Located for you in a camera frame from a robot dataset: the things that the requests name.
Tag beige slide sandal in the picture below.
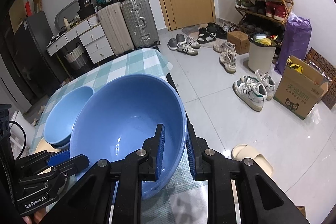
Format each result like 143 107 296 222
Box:
231 144 274 177

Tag white trash bin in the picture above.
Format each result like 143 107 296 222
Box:
248 34 276 73

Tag white drawer desk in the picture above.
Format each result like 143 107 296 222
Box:
46 14 114 64

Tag beige suitcase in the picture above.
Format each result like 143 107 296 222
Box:
97 2 134 56

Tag gray slipper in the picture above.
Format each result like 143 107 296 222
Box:
167 38 178 51

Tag black mini fridge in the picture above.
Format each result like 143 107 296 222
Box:
1 11 67 104

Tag silver suitcase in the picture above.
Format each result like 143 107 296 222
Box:
121 0 160 49

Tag beige sneaker near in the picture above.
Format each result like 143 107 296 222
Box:
219 52 237 73

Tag white striped sneaker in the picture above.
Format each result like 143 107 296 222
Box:
177 43 198 56

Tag white sneaker behind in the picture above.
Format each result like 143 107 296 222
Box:
255 69 276 101

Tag teal checked tablecloth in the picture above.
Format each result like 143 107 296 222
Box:
30 49 208 223

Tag person's left hand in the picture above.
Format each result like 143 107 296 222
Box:
22 208 47 224

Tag purple plastic bag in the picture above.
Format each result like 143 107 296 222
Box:
274 12 312 75

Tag large blue bowl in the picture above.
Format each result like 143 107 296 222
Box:
70 74 187 200

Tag white green sneaker front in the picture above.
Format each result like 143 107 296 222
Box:
233 76 267 111

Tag small brown cardboard box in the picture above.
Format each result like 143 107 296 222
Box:
227 31 249 55

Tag stacked blue bowls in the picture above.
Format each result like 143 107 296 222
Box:
44 86 95 147

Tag printed cardboard box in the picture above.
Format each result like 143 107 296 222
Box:
273 55 329 120

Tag woven laundry basket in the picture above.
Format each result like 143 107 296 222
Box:
64 45 88 71

